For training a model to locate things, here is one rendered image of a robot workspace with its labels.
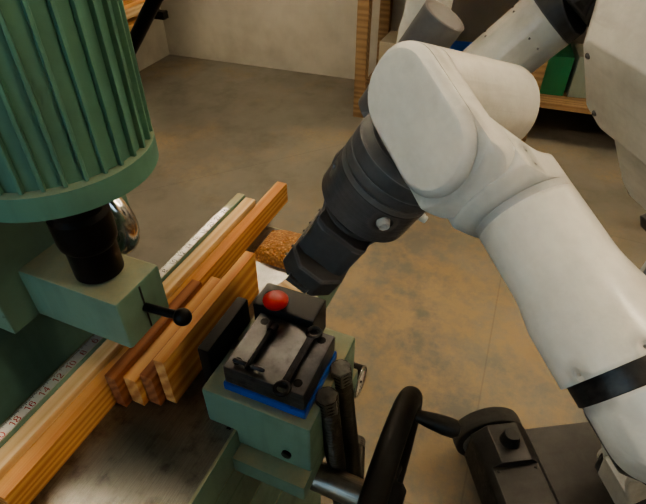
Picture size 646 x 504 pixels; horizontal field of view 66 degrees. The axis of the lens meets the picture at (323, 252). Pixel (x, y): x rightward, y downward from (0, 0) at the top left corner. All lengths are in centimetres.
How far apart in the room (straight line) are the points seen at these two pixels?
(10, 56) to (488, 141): 31
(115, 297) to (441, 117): 38
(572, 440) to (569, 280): 132
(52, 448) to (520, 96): 56
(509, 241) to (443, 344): 161
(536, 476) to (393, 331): 73
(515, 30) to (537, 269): 52
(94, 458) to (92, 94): 40
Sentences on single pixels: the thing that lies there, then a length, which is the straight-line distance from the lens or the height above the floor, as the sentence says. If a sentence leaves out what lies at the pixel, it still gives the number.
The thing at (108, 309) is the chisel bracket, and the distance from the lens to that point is 56.
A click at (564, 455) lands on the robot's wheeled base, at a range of 157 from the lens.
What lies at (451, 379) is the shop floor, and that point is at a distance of 183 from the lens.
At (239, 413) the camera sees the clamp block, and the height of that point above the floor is 94.
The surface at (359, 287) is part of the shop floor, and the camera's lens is 208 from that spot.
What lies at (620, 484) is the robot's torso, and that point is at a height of 35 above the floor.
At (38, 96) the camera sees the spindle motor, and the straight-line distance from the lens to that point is 41.
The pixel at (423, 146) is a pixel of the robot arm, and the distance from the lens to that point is 32.
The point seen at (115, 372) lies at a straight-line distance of 64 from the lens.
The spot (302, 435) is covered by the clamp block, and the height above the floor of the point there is 95.
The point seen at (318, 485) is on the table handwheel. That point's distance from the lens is 68.
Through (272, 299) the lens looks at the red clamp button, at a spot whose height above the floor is 103.
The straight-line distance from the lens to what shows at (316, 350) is 56.
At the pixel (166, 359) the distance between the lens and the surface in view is 61.
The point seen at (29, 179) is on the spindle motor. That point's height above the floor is 124.
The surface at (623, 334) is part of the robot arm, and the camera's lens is 30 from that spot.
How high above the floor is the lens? 144
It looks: 40 degrees down
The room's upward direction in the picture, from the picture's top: straight up
